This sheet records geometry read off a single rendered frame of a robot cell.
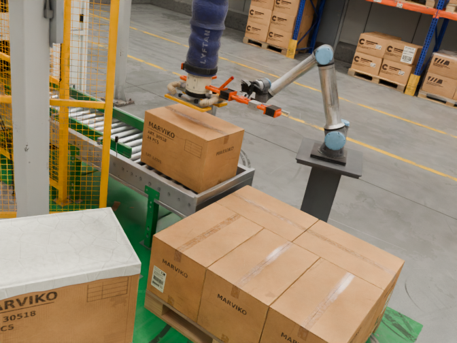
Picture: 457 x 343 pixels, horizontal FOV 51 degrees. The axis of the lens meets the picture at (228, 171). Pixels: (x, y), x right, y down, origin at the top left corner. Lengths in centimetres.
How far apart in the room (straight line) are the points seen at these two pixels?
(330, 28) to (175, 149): 897
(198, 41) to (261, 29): 821
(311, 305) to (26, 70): 193
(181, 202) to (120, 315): 141
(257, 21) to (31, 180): 892
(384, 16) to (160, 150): 874
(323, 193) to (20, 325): 262
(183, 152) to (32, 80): 107
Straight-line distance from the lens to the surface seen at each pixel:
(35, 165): 304
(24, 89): 283
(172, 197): 325
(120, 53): 620
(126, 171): 351
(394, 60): 1016
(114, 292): 186
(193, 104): 322
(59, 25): 280
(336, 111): 350
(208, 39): 317
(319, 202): 388
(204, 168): 317
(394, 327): 355
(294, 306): 251
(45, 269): 178
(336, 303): 263
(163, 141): 337
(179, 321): 304
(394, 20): 1148
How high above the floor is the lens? 213
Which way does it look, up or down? 26 degrees down
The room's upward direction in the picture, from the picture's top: 11 degrees clockwise
